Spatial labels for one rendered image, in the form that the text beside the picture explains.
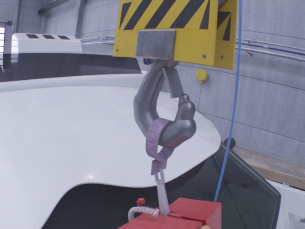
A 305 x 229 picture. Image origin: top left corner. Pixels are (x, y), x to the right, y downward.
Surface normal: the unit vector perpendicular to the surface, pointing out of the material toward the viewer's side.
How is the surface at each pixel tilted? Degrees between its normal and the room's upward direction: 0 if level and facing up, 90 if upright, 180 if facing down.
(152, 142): 91
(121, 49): 90
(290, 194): 90
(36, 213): 21
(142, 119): 76
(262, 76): 90
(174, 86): 63
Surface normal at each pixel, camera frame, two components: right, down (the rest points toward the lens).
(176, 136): -0.37, 0.54
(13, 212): 0.35, -0.80
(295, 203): -0.62, 0.14
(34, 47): 0.74, -0.26
